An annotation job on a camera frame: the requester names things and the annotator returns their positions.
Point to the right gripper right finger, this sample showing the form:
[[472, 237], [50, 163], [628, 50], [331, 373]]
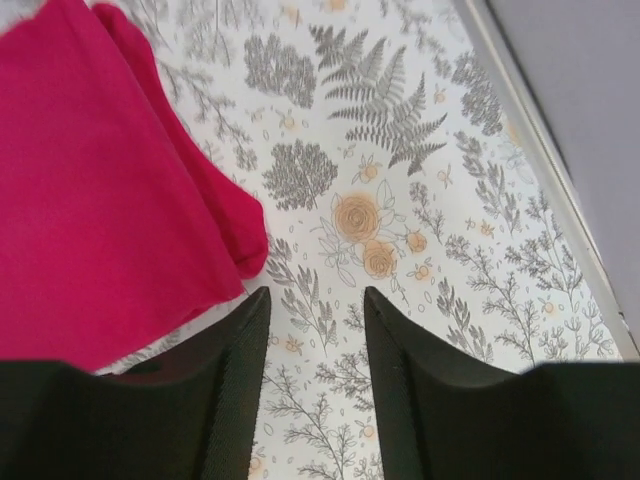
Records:
[[442, 414]]

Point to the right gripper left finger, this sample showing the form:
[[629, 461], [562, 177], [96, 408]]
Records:
[[188, 413]]

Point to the floral table mat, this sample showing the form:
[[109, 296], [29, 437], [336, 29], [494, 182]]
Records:
[[373, 138]]

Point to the aluminium front rail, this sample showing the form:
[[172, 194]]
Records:
[[541, 150]]

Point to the magenta t shirt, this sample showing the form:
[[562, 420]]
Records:
[[115, 228]]

